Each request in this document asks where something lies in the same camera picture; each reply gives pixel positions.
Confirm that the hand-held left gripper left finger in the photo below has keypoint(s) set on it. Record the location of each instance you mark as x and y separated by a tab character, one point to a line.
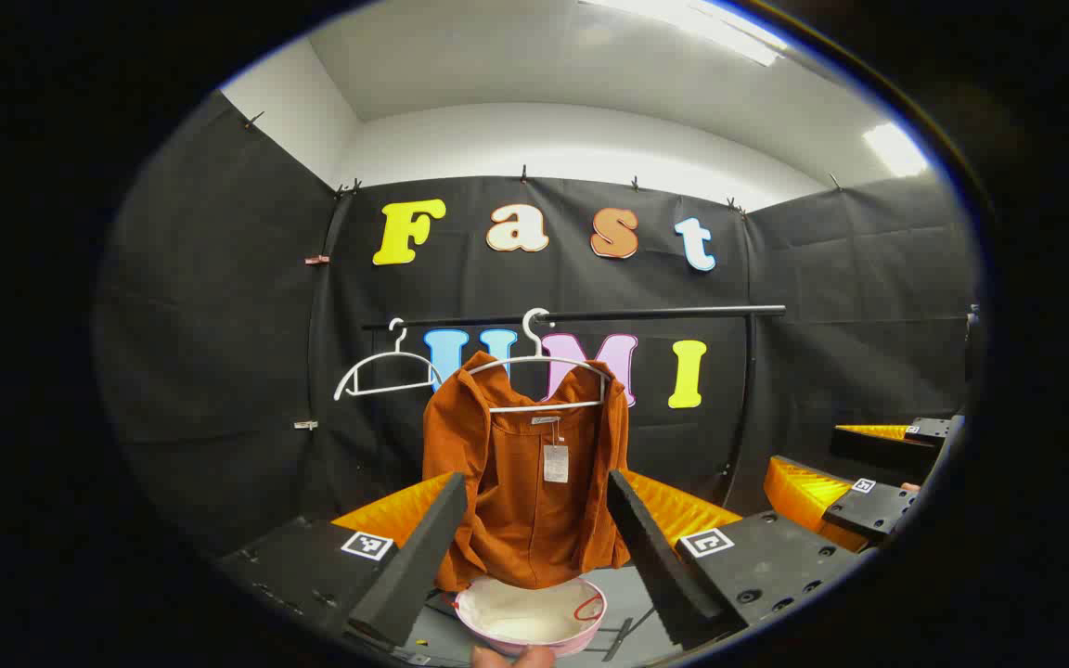
409	566

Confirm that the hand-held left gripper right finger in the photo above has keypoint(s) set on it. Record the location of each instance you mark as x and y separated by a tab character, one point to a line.
660	566

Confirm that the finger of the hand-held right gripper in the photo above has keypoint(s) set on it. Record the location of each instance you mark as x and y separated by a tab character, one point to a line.
896	450
873	510

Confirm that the orange shirt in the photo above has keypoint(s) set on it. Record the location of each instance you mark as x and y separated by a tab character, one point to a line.
516	520

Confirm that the white pink laundry hamper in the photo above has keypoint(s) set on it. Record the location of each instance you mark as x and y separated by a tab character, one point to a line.
525	617

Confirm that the white clothes hanger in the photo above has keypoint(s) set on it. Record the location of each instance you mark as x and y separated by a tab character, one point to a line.
544	405
397	353

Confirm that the ceiling light panel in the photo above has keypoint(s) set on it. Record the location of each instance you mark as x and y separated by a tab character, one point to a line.
896	148
683	20

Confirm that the black backdrop cloth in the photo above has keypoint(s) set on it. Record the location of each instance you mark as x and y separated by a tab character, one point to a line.
219	325

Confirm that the black clothes rail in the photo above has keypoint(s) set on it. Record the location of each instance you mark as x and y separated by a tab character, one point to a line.
664	314

